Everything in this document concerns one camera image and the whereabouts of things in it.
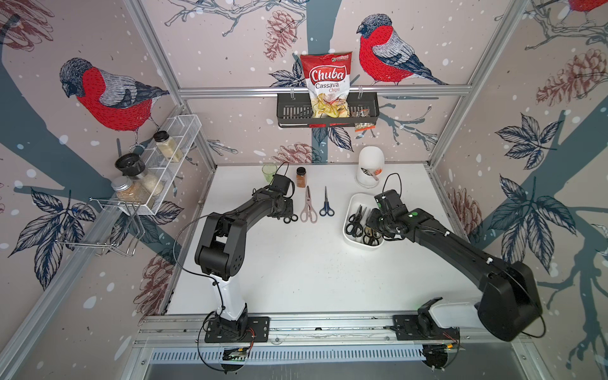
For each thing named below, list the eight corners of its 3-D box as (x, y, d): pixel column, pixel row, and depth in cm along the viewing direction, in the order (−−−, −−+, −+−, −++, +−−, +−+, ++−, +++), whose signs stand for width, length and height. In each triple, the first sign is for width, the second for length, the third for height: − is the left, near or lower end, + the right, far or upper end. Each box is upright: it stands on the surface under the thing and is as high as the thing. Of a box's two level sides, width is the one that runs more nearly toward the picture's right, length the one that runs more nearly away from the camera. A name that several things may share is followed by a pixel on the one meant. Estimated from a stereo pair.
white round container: (356, 189, 113) (362, 164, 100) (353, 171, 121) (359, 146, 108) (379, 189, 113) (388, 164, 100) (375, 171, 121) (382, 145, 107)
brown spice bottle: (297, 188, 114) (296, 175, 106) (297, 180, 117) (296, 166, 110) (305, 188, 114) (305, 175, 106) (306, 180, 117) (305, 166, 110)
